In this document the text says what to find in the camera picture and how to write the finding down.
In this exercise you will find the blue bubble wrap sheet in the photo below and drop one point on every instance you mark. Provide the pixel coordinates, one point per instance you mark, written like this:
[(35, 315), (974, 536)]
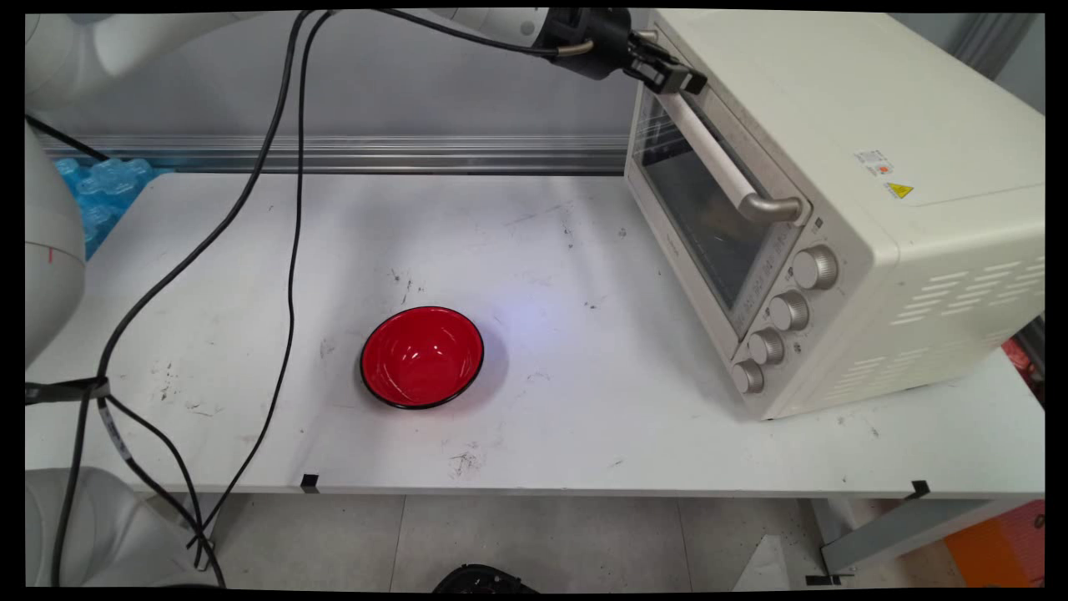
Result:
[(104, 196)]

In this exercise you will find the small black tape piece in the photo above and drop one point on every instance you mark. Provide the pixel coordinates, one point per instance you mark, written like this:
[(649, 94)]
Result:
[(309, 483), (920, 490)]

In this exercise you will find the aluminium profile rail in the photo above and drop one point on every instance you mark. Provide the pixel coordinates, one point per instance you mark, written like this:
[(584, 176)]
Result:
[(375, 154)]

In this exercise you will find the orange box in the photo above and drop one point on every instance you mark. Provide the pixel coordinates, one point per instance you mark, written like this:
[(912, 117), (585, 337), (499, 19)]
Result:
[(997, 547)]

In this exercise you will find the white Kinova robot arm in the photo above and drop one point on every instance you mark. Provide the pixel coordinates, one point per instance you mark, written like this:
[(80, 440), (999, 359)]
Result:
[(150, 42)]

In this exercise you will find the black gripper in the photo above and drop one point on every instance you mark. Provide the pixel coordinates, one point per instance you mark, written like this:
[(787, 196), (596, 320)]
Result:
[(588, 42)]

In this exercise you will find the red bowl with black rim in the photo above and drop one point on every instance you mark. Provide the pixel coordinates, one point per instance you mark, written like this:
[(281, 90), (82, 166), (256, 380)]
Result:
[(421, 357)]

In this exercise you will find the cream toaster oven body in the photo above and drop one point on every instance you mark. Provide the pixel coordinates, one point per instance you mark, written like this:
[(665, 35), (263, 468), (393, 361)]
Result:
[(876, 250)]

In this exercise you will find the grey metal table leg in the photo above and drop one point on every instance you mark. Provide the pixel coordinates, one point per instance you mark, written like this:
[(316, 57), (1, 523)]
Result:
[(901, 534)]

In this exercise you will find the yellow warning sticker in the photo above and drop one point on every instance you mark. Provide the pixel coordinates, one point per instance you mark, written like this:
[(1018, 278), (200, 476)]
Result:
[(899, 190)]

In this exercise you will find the black round object on floor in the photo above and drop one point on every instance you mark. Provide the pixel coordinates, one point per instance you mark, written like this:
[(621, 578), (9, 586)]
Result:
[(484, 580)]

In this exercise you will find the red packaged item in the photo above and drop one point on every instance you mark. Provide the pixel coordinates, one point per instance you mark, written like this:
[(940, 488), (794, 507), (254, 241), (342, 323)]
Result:
[(1022, 359)]

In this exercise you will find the silver oven knob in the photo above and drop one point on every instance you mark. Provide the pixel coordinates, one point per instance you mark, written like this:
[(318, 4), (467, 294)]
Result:
[(788, 311), (748, 376), (765, 346), (813, 268)]

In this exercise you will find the white label sticker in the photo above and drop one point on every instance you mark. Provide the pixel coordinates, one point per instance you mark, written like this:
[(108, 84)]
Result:
[(874, 163)]

